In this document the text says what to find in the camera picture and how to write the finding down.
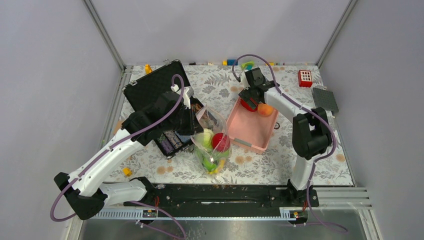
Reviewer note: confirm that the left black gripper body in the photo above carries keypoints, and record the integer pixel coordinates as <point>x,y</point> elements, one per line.
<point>181,124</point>

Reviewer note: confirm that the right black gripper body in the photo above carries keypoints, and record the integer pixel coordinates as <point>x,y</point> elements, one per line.
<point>246,95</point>

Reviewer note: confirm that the light green toy cabbage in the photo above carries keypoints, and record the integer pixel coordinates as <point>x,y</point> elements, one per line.
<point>204,138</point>

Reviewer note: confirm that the clear zip top bag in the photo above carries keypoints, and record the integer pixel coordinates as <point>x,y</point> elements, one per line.
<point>211,119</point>

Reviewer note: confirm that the red toy pepper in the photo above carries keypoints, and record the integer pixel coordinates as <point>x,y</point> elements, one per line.
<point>247,107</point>

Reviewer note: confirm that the orange toy peach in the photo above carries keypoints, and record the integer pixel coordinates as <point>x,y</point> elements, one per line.
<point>265,110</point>

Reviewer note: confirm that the red toy apple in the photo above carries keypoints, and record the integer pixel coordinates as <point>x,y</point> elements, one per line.
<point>220,142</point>

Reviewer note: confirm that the green bumpy toy fruit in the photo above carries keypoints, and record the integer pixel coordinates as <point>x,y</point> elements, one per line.
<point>225,154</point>

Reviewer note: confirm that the yellow toy banana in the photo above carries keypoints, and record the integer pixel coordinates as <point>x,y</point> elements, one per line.
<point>219,167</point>

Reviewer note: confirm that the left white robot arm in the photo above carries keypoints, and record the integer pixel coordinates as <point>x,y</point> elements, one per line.
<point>85,189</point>

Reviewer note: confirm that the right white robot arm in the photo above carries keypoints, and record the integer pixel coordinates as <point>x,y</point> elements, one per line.
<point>312,137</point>

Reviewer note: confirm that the green teal toy block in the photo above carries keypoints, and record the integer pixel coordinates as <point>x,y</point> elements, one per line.
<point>247,66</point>

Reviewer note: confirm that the blue toy brick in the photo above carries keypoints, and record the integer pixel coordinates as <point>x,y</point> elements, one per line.
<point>231,62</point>

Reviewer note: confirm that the pink plastic basket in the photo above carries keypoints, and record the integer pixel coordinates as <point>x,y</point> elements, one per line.
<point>250,130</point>

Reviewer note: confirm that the black poker chip case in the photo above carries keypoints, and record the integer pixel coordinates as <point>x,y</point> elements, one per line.
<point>144,91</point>

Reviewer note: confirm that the floral tablecloth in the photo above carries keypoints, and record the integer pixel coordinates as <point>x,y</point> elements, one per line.
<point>215,87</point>

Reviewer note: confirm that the red toy window block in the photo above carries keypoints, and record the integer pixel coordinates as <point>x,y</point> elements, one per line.
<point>305,78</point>

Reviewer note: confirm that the yellow toy brick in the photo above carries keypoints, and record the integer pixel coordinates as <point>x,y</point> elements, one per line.
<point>148,69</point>

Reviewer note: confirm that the tan toy piece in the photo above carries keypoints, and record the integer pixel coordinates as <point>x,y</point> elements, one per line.
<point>117,127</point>

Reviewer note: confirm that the grey building baseplate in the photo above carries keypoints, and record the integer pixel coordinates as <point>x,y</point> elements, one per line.
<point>324,99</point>

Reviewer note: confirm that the small yellow brick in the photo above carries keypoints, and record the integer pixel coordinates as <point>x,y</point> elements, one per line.
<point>127,172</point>

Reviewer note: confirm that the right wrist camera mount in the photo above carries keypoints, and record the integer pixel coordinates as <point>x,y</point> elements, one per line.
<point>243,80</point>

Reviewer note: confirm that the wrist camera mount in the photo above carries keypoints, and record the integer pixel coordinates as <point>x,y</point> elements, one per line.
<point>243,80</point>
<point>185,93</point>

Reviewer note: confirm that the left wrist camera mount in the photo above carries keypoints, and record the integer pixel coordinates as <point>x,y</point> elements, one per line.
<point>185,93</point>

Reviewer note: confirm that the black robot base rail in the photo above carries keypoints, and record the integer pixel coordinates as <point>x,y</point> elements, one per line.
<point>227,200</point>

